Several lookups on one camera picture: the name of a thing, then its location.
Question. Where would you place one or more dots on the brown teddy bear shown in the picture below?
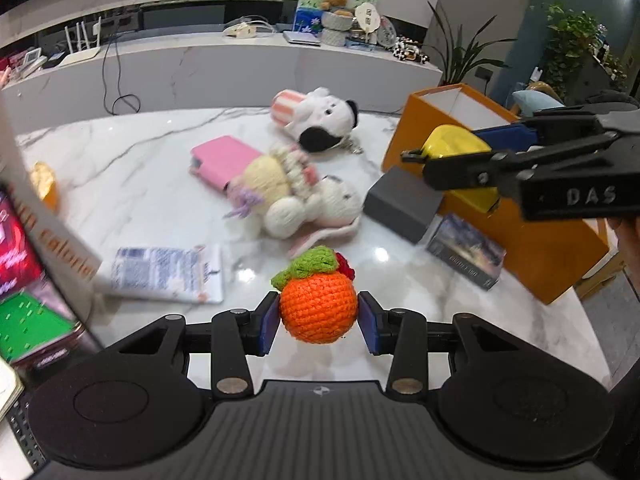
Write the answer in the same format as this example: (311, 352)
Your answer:
(335, 0)

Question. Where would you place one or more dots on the light blue cushion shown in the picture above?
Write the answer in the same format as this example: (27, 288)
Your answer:
(537, 102)

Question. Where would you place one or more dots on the orange storage box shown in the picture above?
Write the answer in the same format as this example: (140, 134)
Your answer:
(540, 245)

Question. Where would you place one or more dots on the dark printed box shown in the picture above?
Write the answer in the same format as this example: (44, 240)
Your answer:
(465, 250)

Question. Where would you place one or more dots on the small white device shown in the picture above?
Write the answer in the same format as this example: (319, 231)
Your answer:
(32, 62)

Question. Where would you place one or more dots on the white rabbit plush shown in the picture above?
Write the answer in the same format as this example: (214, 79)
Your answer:
(320, 205)

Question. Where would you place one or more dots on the black and white toy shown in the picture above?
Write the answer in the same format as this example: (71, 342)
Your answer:
(407, 50)

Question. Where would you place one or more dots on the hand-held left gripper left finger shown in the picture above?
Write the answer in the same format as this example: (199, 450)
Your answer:
(267, 329)

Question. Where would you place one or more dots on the white dog plush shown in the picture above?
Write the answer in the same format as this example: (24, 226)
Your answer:
(325, 115)

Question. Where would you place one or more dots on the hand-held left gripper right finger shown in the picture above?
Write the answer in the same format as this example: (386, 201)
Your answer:
(370, 329)

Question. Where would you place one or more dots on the red printed box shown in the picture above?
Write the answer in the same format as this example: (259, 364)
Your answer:
(15, 245)

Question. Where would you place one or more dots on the green tin box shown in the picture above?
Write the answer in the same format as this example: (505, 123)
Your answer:
(30, 320)

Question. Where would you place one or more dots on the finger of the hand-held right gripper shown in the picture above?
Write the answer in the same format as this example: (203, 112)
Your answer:
(465, 175)
(505, 135)

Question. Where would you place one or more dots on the white box orange lettering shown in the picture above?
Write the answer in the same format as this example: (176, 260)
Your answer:
(45, 230)

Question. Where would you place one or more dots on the green ivy plant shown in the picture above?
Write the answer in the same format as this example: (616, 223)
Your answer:
(575, 45)

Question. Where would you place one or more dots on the wall socket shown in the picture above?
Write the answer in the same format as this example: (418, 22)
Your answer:
(483, 73)

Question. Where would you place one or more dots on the potted long-leaf plant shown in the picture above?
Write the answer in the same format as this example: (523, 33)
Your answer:
(457, 57)

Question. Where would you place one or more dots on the white marble cabinet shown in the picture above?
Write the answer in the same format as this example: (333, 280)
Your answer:
(210, 75)

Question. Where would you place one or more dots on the pink case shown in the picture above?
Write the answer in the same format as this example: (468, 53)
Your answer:
(220, 157)

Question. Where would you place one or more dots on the woven baskets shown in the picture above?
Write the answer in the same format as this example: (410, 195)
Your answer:
(335, 27)

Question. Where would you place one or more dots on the yellow toy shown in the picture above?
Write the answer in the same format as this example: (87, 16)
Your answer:
(457, 142)

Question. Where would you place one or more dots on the grey box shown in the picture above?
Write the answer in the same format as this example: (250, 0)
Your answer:
(400, 205)

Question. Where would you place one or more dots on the round printed fan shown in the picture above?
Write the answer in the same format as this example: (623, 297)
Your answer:
(387, 32)

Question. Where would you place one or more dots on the white paper fan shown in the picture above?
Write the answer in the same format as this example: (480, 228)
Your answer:
(366, 15)

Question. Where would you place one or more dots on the white lotion tube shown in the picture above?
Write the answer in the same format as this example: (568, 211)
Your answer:
(160, 272)

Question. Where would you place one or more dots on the crochet orange toy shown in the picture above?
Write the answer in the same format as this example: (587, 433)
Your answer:
(318, 305)

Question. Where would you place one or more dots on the white router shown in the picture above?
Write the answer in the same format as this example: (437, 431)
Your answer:
(82, 52)

